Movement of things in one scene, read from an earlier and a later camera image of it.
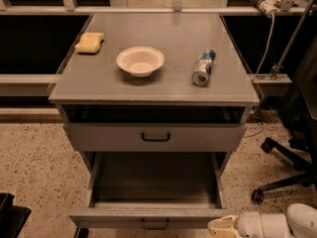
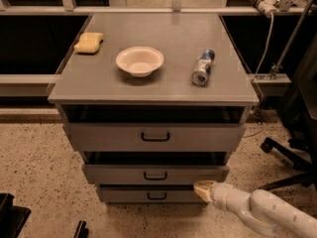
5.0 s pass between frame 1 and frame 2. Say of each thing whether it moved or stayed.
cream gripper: moved
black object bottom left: stayed
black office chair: stayed
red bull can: stayed
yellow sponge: stayed
